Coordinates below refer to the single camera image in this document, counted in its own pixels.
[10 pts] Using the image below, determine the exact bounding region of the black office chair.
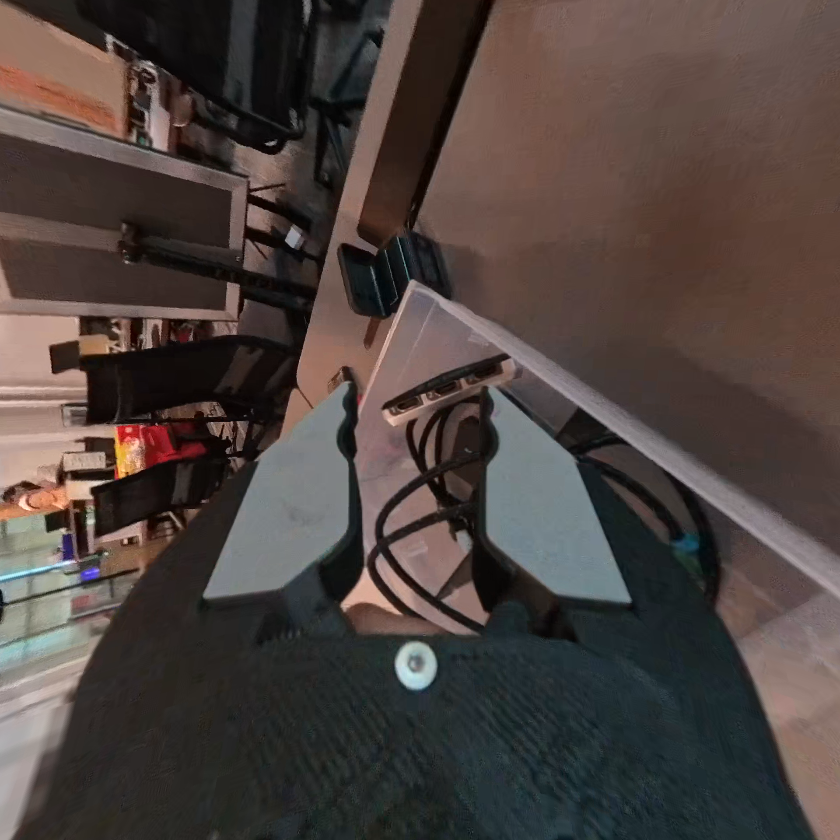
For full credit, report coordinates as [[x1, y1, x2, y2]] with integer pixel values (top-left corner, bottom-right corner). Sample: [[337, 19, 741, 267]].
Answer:
[[81, 334, 298, 425], [84, 0, 317, 156], [91, 454, 232, 540]]

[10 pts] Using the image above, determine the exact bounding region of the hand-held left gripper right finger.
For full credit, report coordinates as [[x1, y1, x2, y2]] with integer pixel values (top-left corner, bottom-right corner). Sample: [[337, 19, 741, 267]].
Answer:
[[471, 386, 634, 613]]

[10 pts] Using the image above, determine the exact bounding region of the red box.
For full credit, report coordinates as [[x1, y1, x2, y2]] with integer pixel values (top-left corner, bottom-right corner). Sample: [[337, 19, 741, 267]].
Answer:
[[114, 423, 215, 479]]

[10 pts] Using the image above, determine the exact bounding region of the grey cabinet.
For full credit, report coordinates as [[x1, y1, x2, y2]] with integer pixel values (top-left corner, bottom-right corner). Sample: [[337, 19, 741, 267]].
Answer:
[[0, 107, 251, 323]]

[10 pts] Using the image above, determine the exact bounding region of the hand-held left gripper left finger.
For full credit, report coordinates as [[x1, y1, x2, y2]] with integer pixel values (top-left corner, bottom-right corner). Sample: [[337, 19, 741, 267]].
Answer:
[[202, 381, 366, 626]]

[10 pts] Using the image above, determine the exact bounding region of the clear plastic bin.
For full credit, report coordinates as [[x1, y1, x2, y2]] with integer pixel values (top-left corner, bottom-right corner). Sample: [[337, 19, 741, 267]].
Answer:
[[357, 280, 840, 631]]

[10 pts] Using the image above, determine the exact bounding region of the silver hdmi switch box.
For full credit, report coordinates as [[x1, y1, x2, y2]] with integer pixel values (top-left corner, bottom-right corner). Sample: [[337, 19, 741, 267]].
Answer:
[[382, 353, 524, 428]]

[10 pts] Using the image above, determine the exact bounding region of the black hdmi cable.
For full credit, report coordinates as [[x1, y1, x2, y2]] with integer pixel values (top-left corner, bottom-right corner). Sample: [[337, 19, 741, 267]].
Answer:
[[366, 400, 723, 632]]

